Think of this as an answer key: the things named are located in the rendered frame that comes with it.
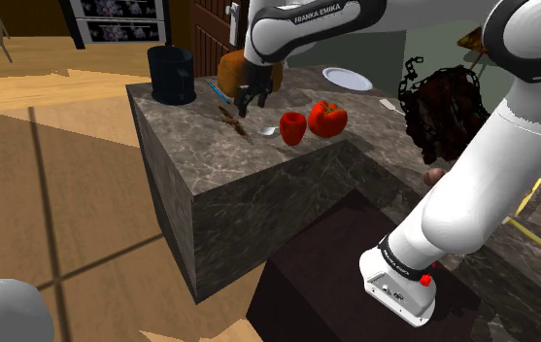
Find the dark robot stand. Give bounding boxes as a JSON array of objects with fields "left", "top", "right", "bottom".
[{"left": 245, "top": 188, "right": 486, "bottom": 342}]

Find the white spatula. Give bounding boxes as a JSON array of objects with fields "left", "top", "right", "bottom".
[{"left": 378, "top": 97, "right": 407, "bottom": 117}]

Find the small red bell pepper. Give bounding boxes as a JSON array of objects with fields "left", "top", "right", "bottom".
[{"left": 279, "top": 111, "right": 309, "bottom": 148}]

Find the brown egg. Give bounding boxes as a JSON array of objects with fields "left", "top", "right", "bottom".
[{"left": 422, "top": 167, "right": 447, "bottom": 188}]

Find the dark brown chained basket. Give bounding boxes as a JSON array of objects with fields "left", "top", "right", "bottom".
[{"left": 396, "top": 55, "right": 491, "bottom": 166}]

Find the yellow spoon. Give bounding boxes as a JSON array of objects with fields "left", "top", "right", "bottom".
[{"left": 501, "top": 216, "right": 541, "bottom": 258}]

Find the golden brown angular object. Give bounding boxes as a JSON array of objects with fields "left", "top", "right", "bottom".
[{"left": 456, "top": 25, "right": 490, "bottom": 72}]

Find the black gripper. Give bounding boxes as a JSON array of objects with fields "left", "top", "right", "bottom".
[{"left": 233, "top": 60, "right": 277, "bottom": 120}]

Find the white plate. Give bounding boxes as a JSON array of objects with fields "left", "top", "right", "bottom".
[{"left": 321, "top": 66, "right": 374, "bottom": 92}]

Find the black cylindrical pot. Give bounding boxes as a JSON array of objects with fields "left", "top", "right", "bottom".
[{"left": 147, "top": 45, "right": 198, "bottom": 107}]

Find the brown patterned knife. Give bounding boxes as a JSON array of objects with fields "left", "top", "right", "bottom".
[{"left": 217, "top": 105, "right": 255, "bottom": 146}]

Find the white rounded object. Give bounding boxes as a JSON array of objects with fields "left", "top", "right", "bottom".
[{"left": 0, "top": 277, "right": 56, "bottom": 342}]

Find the orange brown bread loaf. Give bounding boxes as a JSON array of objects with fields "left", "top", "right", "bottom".
[{"left": 217, "top": 49, "right": 285, "bottom": 97}]

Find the large red tomato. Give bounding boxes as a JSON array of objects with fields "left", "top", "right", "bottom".
[{"left": 307, "top": 99, "right": 350, "bottom": 140}]

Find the black cabinet with floral panels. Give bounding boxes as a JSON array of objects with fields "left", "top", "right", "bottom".
[{"left": 58, "top": 0, "right": 173, "bottom": 51}]

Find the blue pen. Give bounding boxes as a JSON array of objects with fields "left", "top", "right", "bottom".
[{"left": 204, "top": 79, "right": 233, "bottom": 106}]

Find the dark brown panelled door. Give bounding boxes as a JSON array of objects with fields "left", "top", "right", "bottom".
[{"left": 188, "top": 0, "right": 253, "bottom": 80}]

